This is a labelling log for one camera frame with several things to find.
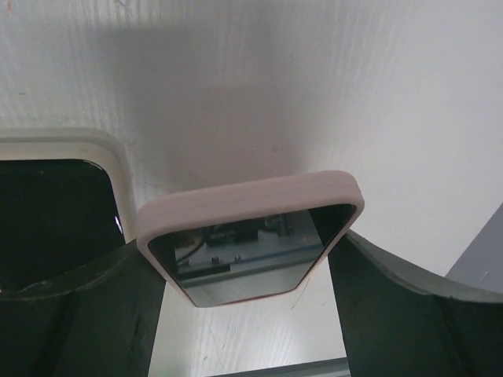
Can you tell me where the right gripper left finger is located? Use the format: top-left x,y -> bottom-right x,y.
1,242 -> 166,376

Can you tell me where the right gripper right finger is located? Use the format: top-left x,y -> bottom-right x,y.
328,232 -> 502,376

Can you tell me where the pink phone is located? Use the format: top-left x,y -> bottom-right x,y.
136,170 -> 365,308
1,128 -> 134,294

